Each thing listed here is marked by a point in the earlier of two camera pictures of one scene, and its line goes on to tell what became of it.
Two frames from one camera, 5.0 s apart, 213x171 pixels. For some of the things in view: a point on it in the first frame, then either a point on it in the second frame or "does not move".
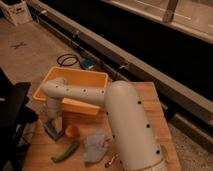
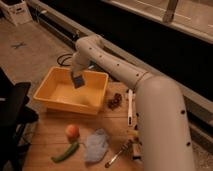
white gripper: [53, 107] to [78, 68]
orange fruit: [72, 131] does not move
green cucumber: [71, 149] does not move
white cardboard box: [16, 10] does not move
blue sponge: [52, 131] to [79, 81]
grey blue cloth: [95, 146] does not move
